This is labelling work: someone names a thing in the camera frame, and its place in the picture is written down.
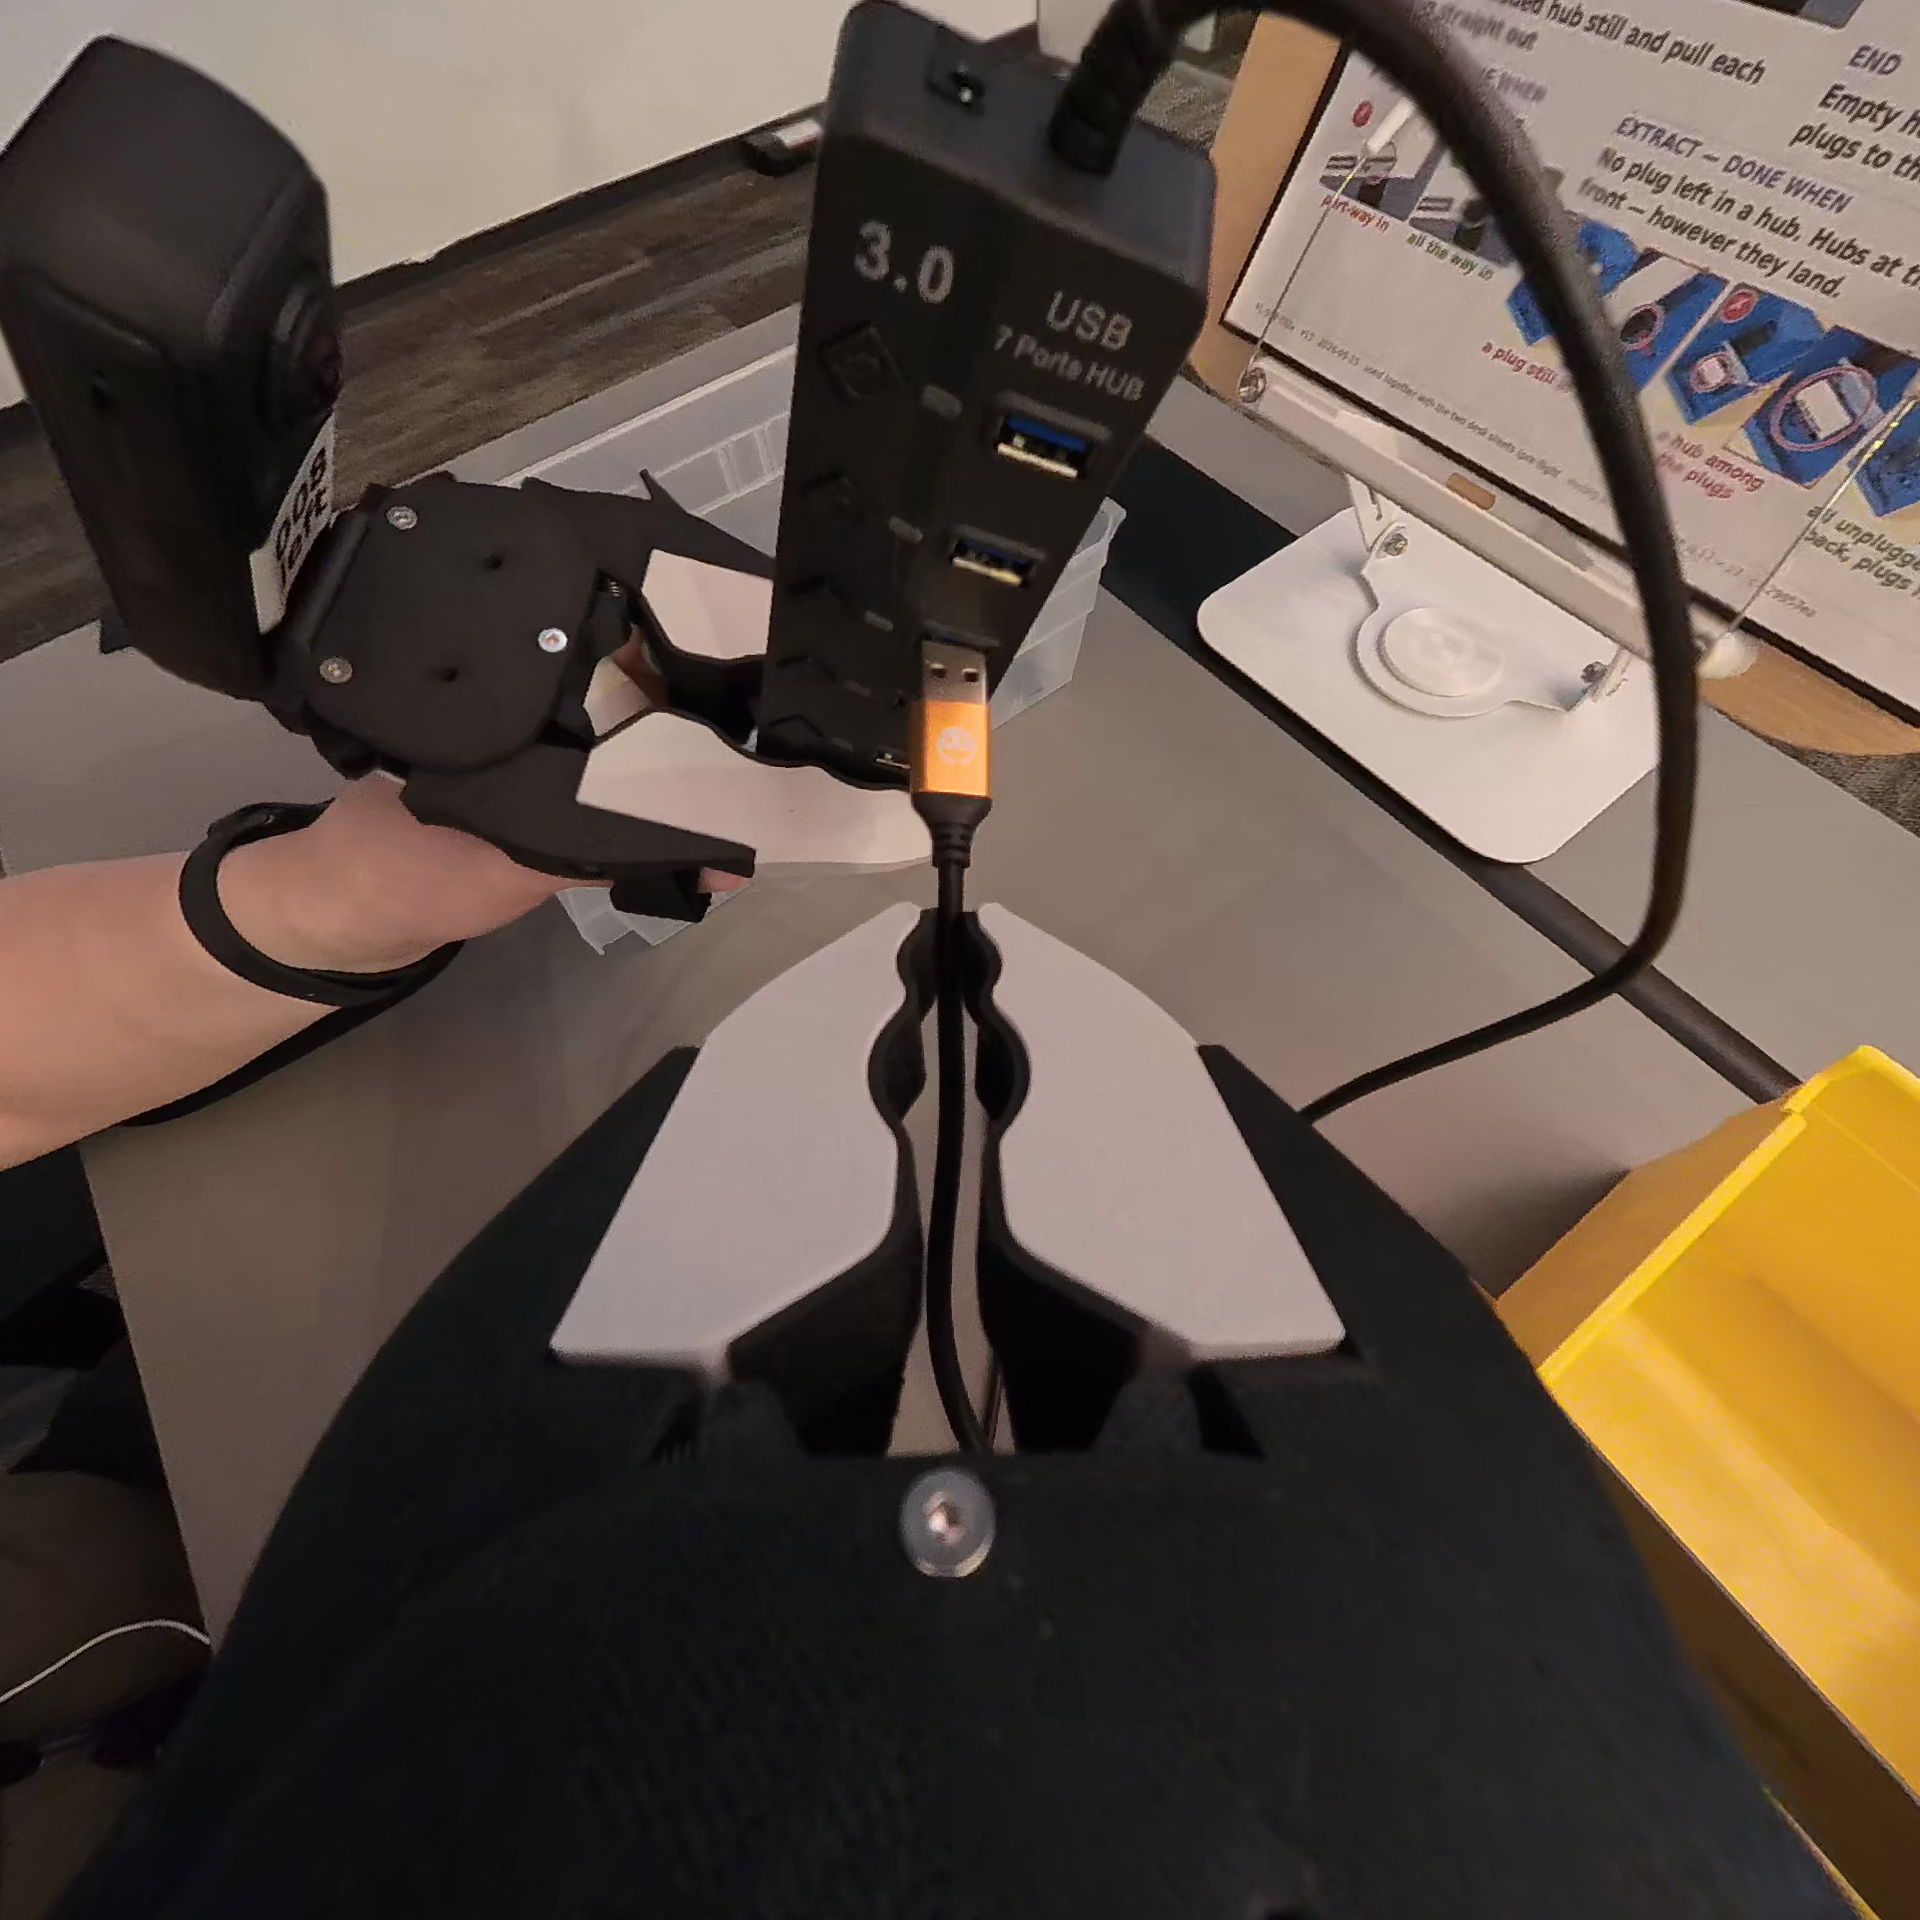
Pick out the clear plastic bin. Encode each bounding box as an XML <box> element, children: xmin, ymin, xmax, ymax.
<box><xmin>498</xmin><ymin>343</ymin><xmax>1122</xmax><ymax>965</ymax></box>

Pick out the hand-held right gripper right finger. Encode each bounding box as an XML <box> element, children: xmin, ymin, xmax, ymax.
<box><xmin>967</xmin><ymin>900</ymin><xmax>1351</xmax><ymax>1456</ymax></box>

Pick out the person's left hand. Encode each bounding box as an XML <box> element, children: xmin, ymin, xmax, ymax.
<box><xmin>214</xmin><ymin>780</ymin><xmax>620</xmax><ymax>974</ymax></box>

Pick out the black wristband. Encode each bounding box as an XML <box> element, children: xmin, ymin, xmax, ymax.
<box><xmin>176</xmin><ymin>801</ymin><xmax>473</xmax><ymax>1007</ymax></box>

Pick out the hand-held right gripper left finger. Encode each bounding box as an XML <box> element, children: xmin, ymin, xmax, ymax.
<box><xmin>550</xmin><ymin>900</ymin><xmax>922</xmax><ymax>1456</ymax></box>

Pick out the yellow plastic bin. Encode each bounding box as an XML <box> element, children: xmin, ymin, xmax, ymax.
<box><xmin>1499</xmin><ymin>1047</ymin><xmax>1920</xmax><ymax>1898</ymax></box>

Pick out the person's left forearm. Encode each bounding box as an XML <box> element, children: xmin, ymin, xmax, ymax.
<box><xmin>0</xmin><ymin>861</ymin><xmax>303</xmax><ymax>1168</ymax></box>

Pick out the black multi-port usb hub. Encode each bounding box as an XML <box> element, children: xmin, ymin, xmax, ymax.
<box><xmin>756</xmin><ymin>0</ymin><xmax>1218</xmax><ymax>786</ymax></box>

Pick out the orange plug usb cable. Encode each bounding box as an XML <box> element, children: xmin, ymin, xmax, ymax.
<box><xmin>913</xmin><ymin>634</ymin><xmax>1008</xmax><ymax>1456</ymax></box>

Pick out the black hub usb cable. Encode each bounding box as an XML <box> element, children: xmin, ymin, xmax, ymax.
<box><xmin>1046</xmin><ymin>0</ymin><xmax>1704</xmax><ymax>1122</ymax></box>

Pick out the white metal document stand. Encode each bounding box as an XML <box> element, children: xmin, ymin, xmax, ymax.
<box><xmin>1199</xmin><ymin>100</ymin><xmax>1774</xmax><ymax>867</ymax></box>

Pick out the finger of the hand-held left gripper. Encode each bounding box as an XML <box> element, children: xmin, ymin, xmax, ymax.
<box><xmin>577</xmin><ymin>708</ymin><xmax>940</xmax><ymax>872</ymax></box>
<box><xmin>602</xmin><ymin>551</ymin><xmax>779</xmax><ymax>726</ymax></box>

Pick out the person's leg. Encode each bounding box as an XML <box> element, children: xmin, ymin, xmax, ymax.
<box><xmin>0</xmin><ymin>1472</ymin><xmax>214</xmax><ymax>1783</ymax></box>

